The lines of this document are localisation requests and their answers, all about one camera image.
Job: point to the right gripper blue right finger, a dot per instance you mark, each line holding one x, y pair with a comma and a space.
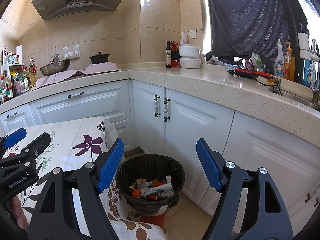
265, 216

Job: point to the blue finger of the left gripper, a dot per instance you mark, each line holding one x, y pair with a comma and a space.
10, 140
32, 150

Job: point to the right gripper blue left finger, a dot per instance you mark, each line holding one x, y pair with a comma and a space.
54, 216

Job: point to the clear plastic bag red print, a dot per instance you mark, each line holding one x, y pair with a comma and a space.
140, 181

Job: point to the orange plastic bag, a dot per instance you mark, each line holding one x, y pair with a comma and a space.
156, 183

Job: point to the green yellow small bottle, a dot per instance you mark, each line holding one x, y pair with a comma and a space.
133, 186

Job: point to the small orange wrapper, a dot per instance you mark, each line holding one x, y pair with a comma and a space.
136, 193

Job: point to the red small bottle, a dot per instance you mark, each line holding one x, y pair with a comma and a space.
153, 197

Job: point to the white toothpaste tube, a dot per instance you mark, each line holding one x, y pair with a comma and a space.
152, 190

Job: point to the black trash bin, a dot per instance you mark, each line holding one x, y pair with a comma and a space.
151, 167

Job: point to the person's left hand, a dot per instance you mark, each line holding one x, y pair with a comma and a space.
19, 214

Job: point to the floral tablecloth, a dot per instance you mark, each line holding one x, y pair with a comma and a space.
74, 143

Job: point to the white spice rack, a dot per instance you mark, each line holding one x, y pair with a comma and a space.
16, 77

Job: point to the yellow cooking oil bottle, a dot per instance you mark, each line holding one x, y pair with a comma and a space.
31, 73

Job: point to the steel wok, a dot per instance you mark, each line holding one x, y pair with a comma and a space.
55, 66

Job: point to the paper towel roll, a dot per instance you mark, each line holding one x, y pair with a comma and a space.
19, 54

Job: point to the pink stove cover cloth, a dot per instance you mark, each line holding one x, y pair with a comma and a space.
92, 69

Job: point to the black clay pot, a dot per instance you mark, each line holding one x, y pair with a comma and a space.
99, 58

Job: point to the red black tool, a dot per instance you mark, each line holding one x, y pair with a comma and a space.
249, 74

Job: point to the white spray bottle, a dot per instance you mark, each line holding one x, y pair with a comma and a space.
278, 69

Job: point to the orange soap bottle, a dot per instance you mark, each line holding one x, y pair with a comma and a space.
289, 63

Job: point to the stacked white bowls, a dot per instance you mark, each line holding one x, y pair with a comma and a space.
190, 56

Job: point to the dark olive oil bottle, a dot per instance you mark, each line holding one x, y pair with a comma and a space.
168, 53

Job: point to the dark window curtain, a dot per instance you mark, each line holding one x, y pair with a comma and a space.
242, 27

